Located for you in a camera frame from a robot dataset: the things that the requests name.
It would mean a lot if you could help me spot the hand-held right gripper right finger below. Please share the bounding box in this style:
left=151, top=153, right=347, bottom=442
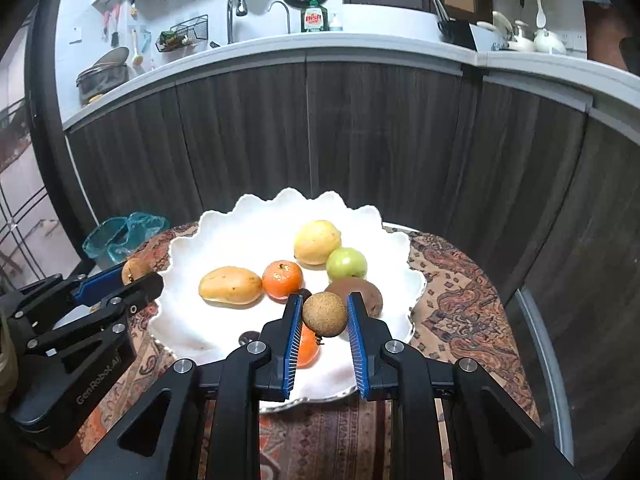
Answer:
left=346, top=291, right=583, bottom=480

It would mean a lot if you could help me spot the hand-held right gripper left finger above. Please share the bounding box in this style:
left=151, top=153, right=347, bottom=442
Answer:
left=67, top=292, right=306, bottom=480

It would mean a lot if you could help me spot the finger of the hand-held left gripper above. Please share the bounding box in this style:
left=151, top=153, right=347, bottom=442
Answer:
left=0, top=265, right=127, bottom=328
left=26, top=272, right=166, bottom=357

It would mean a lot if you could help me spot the orange tangerine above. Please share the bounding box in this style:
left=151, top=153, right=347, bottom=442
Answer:
left=262, top=260, right=304, bottom=301
left=295, top=329, right=321, bottom=368

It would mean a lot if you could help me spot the brown kiwi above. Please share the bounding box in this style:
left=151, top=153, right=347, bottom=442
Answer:
left=324, top=277, right=384, bottom=319

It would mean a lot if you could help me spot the green apple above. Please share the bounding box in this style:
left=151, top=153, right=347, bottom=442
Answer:
left=326, top=247, right=368, bottom=281

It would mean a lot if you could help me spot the yellow mango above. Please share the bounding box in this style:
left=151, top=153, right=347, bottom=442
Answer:
left=198, top=266, right=264, bottom=305

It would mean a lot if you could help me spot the white scalloped bowl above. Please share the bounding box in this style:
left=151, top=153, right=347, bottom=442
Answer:
left=149, top=187, right=428, bottom=413

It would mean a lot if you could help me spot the yellow lemon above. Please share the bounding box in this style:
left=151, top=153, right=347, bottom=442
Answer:
left=293, top=220, right=342, bottom=266

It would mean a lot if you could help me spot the teal plastic bag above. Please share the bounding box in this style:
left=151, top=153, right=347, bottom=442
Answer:
left=82, top=212, right=171, bottom=271

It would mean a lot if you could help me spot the patterned tablecloth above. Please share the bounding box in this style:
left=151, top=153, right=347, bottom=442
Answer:
left=50, top=220, right=543, bottom=480

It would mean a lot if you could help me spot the metal pot with lid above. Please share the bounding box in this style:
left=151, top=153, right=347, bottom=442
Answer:
left=76, top=46, right=132, bottom=107

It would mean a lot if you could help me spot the dark wood kitchen cabinet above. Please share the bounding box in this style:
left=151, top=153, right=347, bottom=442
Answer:
left=62, top=32, right=640, bottom=461

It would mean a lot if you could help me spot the white dish brush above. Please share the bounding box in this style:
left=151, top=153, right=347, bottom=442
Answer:
left=130, top=29, right=146, bottom=68

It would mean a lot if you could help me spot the tall dark faucet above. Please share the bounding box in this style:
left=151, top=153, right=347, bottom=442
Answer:
left=226, top=0, right=249, bottom=45

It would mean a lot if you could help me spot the curved chrome faucet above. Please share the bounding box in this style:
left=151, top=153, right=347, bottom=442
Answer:
left=267, top=1, right=292, bottom=35

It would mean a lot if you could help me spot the green dish soap bottle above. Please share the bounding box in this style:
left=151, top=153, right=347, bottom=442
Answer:
left=302, top=0, right=329, bottom=34

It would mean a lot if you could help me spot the black knife block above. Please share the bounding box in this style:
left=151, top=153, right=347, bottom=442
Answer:
left=431, top=0, right=479, bottom=52

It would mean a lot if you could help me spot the grey metal rail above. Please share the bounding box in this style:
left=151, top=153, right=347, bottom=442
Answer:
left=514, top=287, right=575, bottom=463

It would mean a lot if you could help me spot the black wire basket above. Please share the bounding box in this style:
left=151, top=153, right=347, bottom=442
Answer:
left=155, top=14, right=210, bottom=54

